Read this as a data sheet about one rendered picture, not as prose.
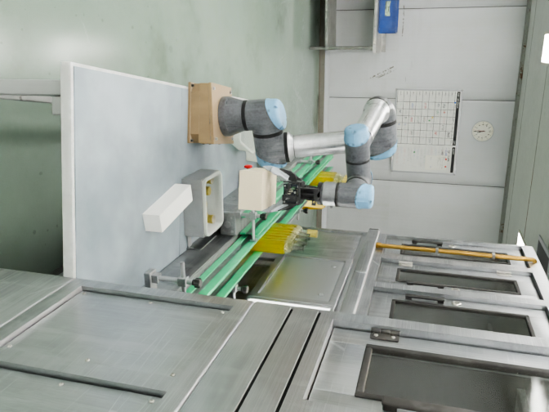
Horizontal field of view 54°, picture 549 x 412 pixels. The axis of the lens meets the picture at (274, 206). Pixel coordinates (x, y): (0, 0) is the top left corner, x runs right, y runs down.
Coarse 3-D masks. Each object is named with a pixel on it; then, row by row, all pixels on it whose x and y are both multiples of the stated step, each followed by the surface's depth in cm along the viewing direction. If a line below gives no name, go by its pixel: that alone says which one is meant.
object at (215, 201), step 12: (204, 180) 194; (216, 180) 208; (204, 192) 193; (216, 192) 210; (204, 204) 195; (216, 204) 211; (204, 216) 196; (216, 216) 213; (204, 228) 197; (216, 228) 207
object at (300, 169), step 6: (312, 156) 333; (318, 156) 331; (294, 168) 299; (300, 168) 300; (306, 168) 299; (300, 174) 285; (276, 186) 261; (282, 186) 261; (276, 192) 251; (282, 192) 251; (276, 198) 242; (246, 210) 224
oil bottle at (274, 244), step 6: (258, 240) 223; (264, 240) 222; (270, 240) 221; (276, 240) 221; (282, 240) 221; (288, 240) 221; (258, 246) 223; (264, 246) 223; (270, 246) 222; (276, 246) 221; (282, 246) 220; (288, 246) 220; (270, 252) 223; (276, 252) 222; (282, 252) 221; (288, 252) 221
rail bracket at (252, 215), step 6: (252, 210) 212; (240, 216) 214; (246, 216) 213; (252, 216) 212; (258, 216) 211; (264, 216) 210; (252, 222) 213; (252, 228) 214; (252, 234) 214; (252, 240) 215
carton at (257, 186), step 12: (252, 168) 175; (264, 168) 177; (240, 180) 165; (252, 180) 164; (264, 180) 165; (240, 192) 166; (252, 192) 165; (264, 192) 166; (240, 204) 166; (252, 204) 165; (264, 204) 167
